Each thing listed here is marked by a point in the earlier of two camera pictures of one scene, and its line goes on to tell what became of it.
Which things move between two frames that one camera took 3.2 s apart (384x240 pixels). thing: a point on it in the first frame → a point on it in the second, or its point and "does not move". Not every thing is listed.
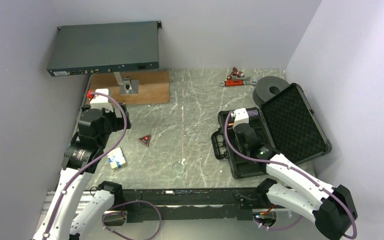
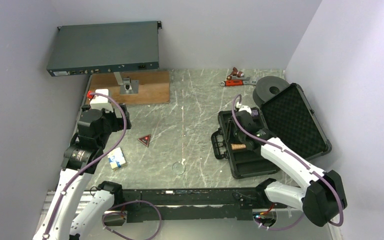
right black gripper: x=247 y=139 → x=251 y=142
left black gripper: x=118 y=124 does not move
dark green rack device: x=90 y=49 does not move
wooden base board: x=154 y=86 does not move
